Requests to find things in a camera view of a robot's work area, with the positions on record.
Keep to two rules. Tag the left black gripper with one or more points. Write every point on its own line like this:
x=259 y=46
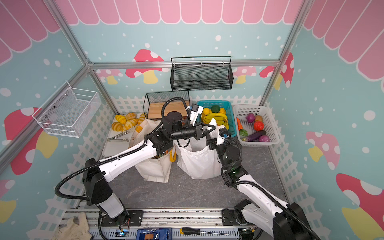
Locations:
x=198 y=129

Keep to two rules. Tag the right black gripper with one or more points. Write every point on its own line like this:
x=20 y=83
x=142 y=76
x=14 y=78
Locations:
x=212 y=142

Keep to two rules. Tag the white plastic grocery bag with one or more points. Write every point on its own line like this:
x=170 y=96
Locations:
x=196 y=159

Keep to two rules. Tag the orange carrot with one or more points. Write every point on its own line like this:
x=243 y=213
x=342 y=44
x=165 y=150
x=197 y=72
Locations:
x=240 y=126

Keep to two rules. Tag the white canvas tote bag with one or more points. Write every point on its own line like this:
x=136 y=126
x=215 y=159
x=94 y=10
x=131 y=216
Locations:
x=156 y=169

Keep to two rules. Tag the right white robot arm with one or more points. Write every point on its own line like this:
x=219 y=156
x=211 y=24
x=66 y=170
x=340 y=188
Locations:
x=280 y=220

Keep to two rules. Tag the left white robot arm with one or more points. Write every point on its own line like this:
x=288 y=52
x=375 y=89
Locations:
x=98 y=174

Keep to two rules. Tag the yellow banana bunch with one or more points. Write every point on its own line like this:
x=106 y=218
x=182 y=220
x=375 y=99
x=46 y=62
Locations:
x=221 y=119

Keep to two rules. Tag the yellow lemon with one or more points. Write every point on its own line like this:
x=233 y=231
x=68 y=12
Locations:
x=206 y=111

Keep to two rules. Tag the green avocado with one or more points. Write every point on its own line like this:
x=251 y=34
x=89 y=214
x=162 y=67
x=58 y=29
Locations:
x=215 y=108

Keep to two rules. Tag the teal plastic fruit basket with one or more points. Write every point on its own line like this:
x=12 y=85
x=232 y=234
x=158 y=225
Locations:
x=221 y=111

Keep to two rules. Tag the green leafy vegetable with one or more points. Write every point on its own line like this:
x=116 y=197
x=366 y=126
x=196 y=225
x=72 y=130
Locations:
x=243 y=133

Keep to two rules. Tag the purple onion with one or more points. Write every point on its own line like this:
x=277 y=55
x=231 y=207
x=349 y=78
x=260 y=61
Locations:
x=250 y=118

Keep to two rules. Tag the striped bread roll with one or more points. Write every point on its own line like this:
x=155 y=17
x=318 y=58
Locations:
x=121 y=119

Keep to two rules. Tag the red tomato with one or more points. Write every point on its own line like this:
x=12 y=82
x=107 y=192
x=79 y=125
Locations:
x=258 y=126

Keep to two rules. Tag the brown potato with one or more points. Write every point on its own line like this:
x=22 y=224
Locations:
x=258 y=118

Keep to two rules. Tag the metal tongs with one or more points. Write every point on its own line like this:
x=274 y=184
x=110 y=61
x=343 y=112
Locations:
x=119 y=137

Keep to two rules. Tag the white plastic vegetable basket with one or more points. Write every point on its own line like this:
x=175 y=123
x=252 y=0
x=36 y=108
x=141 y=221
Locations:
x=271 y=137

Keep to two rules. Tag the blue electronics box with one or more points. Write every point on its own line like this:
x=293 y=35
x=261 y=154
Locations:
x=155 y=234

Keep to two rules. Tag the beige cloth rag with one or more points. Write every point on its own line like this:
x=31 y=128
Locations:
x=73 y=231

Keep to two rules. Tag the black wire snack shelf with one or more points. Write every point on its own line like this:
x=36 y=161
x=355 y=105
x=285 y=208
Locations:
x=154 y=102

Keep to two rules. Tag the black mesh wall basket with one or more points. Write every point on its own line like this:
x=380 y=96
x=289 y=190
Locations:
x=201 y=73

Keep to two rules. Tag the black handled screwdriver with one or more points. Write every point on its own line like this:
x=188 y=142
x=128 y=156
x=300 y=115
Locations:
x=191 y=231

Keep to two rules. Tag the white wire wall basket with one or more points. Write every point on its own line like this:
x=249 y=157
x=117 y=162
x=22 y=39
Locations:
x=68 y=112

